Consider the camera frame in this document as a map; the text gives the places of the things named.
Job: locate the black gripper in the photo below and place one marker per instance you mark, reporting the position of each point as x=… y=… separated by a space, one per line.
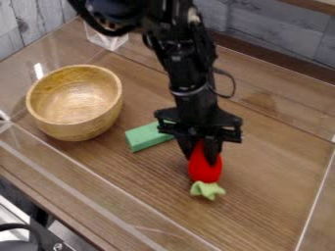
x=196 y=117

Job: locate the red fruit with green stem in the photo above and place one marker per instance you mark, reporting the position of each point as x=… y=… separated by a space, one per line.
x=204 y=174

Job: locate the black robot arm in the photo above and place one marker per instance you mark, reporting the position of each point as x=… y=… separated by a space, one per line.
x=174 y=34

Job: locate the green rectangular block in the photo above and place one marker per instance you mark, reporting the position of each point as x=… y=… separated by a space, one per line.
x=145 y=136

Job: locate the wooden bowl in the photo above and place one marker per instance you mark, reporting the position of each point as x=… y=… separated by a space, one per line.
x=74 y=102

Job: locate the clear acrylic tray wall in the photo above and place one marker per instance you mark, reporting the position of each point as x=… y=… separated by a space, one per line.
x=125 y=199

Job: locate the clear acrylic corner bracket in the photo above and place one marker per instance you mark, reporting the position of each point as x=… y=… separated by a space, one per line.
x=108 y=43

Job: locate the black table clamp mount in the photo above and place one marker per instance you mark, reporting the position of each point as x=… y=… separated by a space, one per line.
x=21 y=235

